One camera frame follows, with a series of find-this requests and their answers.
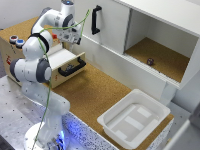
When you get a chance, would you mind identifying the wooden drawer box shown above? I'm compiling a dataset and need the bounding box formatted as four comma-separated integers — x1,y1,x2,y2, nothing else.
0,16,68,88

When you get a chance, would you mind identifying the white cabinet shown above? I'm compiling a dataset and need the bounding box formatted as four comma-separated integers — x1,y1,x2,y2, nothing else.
74,0,200,108

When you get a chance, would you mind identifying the blue button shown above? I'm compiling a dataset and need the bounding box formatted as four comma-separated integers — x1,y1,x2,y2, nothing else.
15,38,26,49

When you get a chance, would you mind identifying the white sliding door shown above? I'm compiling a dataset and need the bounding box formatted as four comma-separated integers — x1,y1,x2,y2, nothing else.
74,0,131,56

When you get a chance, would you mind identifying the purple block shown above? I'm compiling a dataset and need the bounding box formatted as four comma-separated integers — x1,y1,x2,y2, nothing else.
146,57,155,67

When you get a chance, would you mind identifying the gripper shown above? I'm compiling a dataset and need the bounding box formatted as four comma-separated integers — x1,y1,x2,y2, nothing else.
61,25,83,46

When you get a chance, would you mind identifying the red button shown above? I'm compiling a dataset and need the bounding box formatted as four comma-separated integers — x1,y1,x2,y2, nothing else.
9,34,19,44

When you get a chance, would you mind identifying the green cable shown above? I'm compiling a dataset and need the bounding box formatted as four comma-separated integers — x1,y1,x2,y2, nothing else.
32,8,92,150

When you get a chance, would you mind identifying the white plastic box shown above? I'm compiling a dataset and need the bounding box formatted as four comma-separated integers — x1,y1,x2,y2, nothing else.
96,88,172,150

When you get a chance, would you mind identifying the black drawer handle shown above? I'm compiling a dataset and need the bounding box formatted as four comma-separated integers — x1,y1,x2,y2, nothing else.
57,56,87,78

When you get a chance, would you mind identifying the black door handle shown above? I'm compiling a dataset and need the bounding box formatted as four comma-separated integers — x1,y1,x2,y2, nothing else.
90,4,103,36

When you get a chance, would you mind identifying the wooden drawer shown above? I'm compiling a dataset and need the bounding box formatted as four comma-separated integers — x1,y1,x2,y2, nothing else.
46,43,87,90

